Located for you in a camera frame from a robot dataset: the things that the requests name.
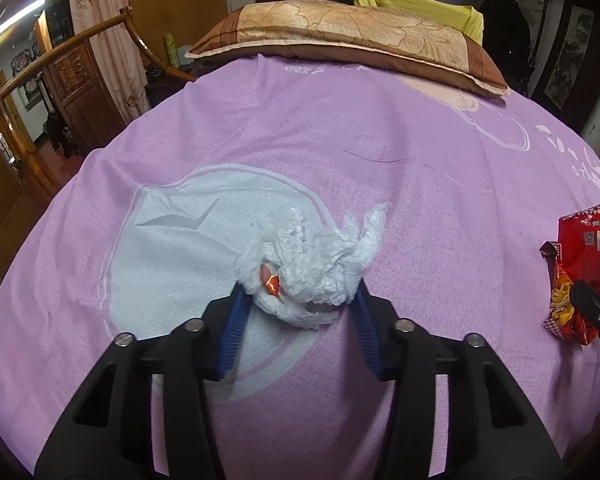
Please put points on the curved wooden armchair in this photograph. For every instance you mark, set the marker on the curved wooden armchair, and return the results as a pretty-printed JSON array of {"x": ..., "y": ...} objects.
[{"x": 80, "y": 35}]

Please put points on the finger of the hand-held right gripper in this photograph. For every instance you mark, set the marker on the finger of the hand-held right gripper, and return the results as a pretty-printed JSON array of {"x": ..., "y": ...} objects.
[{"x": 597, "y": 310}]

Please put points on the green bottle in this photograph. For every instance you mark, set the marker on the green bottle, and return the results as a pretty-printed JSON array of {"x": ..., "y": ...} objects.
[{"x": 170, "y": 50}]

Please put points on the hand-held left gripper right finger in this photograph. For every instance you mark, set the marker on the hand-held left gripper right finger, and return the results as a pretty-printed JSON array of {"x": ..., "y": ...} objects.
[{"x": 367, "y": 330}]

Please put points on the brown and gold pillow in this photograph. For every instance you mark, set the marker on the brown and gold pillow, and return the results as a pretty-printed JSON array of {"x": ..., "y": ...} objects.
[{"x": 355, "y": 30}]

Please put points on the carved wooden cabinet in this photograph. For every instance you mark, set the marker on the carved wooden cabinet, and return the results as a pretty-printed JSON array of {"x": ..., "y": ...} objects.
[{"x": 80, "y": 90}]

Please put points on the framed wall scroll painting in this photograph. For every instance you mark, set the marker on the framed wall scroll painting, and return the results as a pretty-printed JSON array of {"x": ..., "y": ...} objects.
[{"x": 570, "y": 55}]

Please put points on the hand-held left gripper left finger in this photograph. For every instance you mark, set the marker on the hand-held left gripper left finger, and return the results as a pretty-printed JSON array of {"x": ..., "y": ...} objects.
[{"x": 232, "y": 330}]

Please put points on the red snack packet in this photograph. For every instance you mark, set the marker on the red snack packet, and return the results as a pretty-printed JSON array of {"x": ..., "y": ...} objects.
[{"x": 585, "y": 245}]

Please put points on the white plastic bag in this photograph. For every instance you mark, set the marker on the white plastic bag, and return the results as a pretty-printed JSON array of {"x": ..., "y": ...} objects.
[{"x": 320, "y": 270}]

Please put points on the fluorescent tube light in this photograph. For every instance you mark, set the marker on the fluorescent tube light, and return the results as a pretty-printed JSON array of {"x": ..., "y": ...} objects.
[{"x": 10, "y": 27}]

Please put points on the black hanging coat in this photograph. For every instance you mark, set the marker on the black hanging coat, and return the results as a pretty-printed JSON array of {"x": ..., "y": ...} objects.
[{"x": 505, "y": 35}]

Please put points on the orange shiny wrapper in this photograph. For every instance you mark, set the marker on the orange shiny wrapper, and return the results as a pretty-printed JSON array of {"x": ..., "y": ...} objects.
[{"x": 270, "y": 281}]

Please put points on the red floral curtain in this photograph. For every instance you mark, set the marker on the red floral curtain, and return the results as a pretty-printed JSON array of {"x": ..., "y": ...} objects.
[{"x": 105, "y": 35}]

